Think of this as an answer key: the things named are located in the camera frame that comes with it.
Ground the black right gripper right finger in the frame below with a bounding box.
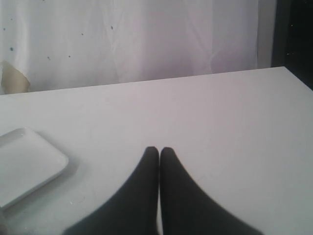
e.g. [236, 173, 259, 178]
[159, 147, 261, 235]

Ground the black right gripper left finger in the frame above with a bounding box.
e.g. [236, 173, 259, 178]
[64, 146, 159, 235]

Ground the white rectangular tray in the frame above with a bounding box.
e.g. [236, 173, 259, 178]
[0, 128, 69, 210]

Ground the white backdrop sheet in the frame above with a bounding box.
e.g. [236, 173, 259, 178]
[0, 0, 276, 94]

